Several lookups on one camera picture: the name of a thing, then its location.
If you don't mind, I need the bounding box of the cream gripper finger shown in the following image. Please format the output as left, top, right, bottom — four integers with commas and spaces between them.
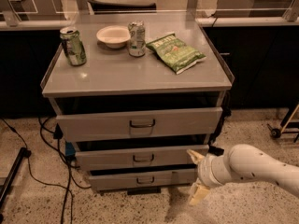
187, 149, 205, 165
188, 179, 210, 205

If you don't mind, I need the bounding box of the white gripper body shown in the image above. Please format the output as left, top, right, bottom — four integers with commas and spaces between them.
198, 154, 232, 188

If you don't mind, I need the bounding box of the grey drawer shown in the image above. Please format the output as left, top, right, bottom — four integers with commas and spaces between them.
57, 107, 222, 142
89, 168, 197, 191
76, 145, 208, 171

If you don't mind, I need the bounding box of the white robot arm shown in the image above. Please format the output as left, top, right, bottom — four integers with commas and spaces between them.
187, 144, 299, 205

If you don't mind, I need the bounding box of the grey top drawer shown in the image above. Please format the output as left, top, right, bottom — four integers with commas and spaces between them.
57, 107, 222, 142

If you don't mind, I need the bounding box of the grey drawer cabinet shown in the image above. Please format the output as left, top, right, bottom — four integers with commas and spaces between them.
40, 12, 235, 196

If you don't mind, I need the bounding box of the grey bottom drawer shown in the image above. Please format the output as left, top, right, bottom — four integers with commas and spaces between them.
89, 168, 197, 191

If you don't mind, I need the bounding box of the wheeled cart base right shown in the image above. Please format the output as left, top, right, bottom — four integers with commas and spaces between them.
267, 102, 299, 142

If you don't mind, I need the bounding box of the green chip bag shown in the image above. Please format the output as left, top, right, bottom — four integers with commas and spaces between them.
146, 34, 206, 75

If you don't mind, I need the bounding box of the blue box behind cabinet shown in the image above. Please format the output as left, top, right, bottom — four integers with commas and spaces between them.
65, 142, 76, 157

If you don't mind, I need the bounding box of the silver green soda can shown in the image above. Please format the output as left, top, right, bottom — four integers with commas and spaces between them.
128, 21, 146, 57

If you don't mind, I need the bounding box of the white bowl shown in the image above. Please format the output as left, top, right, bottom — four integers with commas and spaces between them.
96, 25, 131, 49

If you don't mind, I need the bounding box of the green soda can left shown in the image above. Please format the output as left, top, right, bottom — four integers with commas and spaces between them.
60, 26, 87, 66

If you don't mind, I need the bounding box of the black stand base left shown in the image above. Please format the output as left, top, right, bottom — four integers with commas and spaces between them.
0, 147, 31, 207

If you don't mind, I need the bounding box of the black floor cable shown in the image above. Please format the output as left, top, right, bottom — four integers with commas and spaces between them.
0, 115, 92, 224

